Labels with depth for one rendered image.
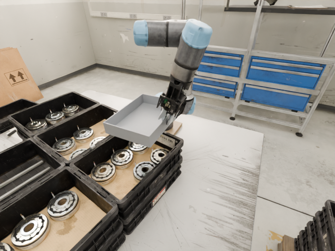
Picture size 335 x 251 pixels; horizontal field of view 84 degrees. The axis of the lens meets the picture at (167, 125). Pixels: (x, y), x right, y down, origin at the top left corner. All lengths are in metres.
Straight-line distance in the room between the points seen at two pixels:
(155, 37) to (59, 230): 0.70
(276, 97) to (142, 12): 2.64
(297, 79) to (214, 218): 2.00
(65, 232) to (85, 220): 0.07
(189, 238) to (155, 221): 0.15
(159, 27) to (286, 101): 2.21
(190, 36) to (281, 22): 2.80
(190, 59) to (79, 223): 0.65
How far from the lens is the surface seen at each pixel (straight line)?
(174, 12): 3.59
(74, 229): 0.79
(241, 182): 1.05
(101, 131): 1.14
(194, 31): 0.52
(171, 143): 0.91
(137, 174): 0.82
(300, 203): 2.08
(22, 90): 3.75
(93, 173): 0.87
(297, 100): 2.67
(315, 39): 3.35
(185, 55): 0.54
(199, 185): 0.99
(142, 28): 0.64
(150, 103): 0.90
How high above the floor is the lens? 1.48
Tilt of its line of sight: 36 degrees down
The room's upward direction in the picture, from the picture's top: straight up
